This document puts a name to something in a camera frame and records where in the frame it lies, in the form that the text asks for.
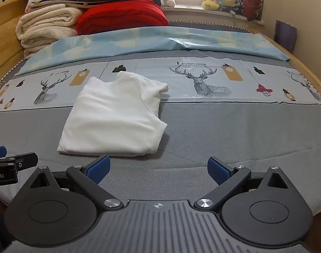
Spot light blue blanket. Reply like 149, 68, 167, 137
15, 26, 291, 77

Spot yellow plush toys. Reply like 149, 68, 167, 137
201, 0, 241, 12

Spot red cushion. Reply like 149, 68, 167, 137
241, 0, 263, 22

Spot wooden headboard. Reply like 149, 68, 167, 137
0, 0, 35, 74

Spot dark patterned folded cloth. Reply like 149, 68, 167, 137
29, 0, 141, 8

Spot red folded blanket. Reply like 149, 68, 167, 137
77, 0, 169, 35

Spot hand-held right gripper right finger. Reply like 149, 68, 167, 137
194, 157, 293, 211

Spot white t-shirt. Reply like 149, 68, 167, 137
57, 71, 169, 156

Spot purple bag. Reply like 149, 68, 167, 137
274, 20, 298, 54

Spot cream folded blanket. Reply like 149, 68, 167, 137
16, 4, 84, 57

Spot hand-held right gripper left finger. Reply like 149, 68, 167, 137
25, 155, 123, 211

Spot wooden bed frame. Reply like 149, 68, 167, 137
245, 26, 321, 98

